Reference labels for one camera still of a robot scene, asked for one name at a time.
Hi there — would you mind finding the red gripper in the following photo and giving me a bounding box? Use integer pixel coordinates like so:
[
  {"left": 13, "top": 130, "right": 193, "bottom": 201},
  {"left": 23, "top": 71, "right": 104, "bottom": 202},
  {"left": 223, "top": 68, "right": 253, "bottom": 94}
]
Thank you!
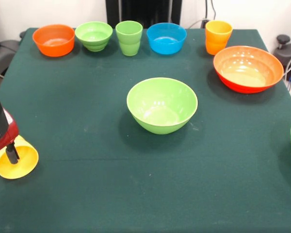
[{"left": 0, "top": 117, "right": 21, "bottom": 165}]

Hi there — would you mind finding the yellow plastic cup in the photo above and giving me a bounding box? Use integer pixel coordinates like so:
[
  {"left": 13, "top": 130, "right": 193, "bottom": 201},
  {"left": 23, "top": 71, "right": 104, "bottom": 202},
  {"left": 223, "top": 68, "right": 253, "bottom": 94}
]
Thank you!
[
  {"left": 205, "top": 20, "right": 233, "bottom": 56},
  {"left": 0, "top": 135, "right": 39, "bottom": 180}
]

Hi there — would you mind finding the small orange plastic bowl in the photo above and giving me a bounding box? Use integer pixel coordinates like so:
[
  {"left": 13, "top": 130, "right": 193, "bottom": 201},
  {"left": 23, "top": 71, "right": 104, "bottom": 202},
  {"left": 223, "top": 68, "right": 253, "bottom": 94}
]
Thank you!
[{"left": 32, "top": 24, "right": 76, "bottom": 57}]

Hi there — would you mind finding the dark green table cloth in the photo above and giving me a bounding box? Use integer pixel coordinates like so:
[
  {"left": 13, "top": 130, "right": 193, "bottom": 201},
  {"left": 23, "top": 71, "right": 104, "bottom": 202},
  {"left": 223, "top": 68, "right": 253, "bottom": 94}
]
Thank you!
[{"left": 0, "top": 28, "right": 291, "bottom": 233}]

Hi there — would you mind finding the small green plastic bowl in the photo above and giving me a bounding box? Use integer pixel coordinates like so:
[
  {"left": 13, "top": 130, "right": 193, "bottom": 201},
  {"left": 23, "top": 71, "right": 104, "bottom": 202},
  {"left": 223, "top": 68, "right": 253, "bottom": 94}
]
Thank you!
[{"left": 75, "top": 21, "right": 113, "bottom": 52}]

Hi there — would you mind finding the green plastic cup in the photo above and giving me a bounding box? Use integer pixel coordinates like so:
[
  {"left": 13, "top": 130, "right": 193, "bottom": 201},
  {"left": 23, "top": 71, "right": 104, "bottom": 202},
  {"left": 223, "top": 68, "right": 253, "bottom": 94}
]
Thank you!
[{"left": 115, "top": 20, "right": 144, "bottom": 57}]

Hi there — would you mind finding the blue plastic bowl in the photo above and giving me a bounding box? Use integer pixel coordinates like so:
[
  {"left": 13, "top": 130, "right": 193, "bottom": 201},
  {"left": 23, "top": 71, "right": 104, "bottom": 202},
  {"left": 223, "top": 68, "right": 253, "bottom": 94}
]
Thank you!
[{"left": 146, "top": 22, "right": 187, "bottom": 55}]

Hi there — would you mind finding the large orange plastic bowl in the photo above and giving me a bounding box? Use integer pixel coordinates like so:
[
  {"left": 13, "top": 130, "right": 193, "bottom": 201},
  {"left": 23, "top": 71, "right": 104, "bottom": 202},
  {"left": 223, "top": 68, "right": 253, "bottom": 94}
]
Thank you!
[{"left": 213, "top": 45, "right": 285, "bottom": 94}]

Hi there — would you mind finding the black knobbed equipment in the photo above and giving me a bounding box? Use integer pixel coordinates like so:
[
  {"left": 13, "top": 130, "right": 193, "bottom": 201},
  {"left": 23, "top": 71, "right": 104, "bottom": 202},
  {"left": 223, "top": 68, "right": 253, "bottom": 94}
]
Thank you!
[{"left": 274, "top": 34, "right": 291, "bottom": 82}]

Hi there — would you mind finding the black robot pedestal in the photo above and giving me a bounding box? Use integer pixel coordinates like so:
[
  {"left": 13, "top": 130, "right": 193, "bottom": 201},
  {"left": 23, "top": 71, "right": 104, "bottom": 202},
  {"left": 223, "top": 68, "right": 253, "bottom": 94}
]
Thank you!
[{"left": 105, "top": 0, "right": 182, "bottom": 29}]

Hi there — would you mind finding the thin black cable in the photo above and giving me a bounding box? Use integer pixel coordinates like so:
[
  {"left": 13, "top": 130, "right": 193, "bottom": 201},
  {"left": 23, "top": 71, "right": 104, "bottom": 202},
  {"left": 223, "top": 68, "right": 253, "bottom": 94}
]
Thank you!
[{"left": 210, "top": 0, "right": 218, "bottom": 22}]

